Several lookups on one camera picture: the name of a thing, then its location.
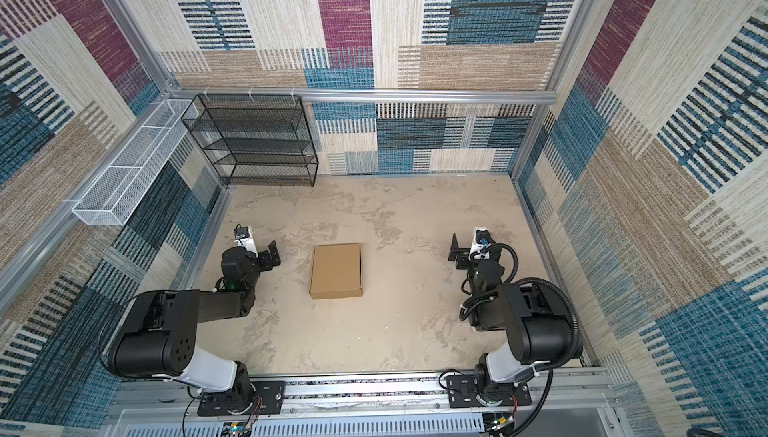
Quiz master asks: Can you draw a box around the brown cardboard box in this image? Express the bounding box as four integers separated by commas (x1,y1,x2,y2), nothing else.
309,243,363,300

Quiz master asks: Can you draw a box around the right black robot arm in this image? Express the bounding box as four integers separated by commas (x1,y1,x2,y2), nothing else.
438,228,583,408

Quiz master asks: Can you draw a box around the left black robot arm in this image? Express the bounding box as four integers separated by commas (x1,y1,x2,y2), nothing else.
102,241,284,417

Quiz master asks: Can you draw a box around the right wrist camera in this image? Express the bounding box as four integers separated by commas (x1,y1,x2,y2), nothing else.
469,227,495,262

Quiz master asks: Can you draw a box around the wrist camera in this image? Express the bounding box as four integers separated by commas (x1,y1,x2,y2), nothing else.
469,227,495,262
234,224,258,254

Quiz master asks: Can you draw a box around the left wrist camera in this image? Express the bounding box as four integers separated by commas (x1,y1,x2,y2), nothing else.
234,224,258,254

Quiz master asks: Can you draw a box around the black wire mesh shelf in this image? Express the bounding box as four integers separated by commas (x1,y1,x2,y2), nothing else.
181,94,319,187

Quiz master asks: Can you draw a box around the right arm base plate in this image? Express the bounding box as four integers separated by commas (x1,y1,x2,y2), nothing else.
438,372,532,408

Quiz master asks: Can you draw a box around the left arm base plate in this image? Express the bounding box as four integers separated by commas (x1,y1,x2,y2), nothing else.
197,380,286,417

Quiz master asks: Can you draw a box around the white wire mesh basket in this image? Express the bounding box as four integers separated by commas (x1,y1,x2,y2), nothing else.
72,99,191,226

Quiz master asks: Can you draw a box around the aluminium front rail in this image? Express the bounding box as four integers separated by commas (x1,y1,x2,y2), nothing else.
105,367,618,424

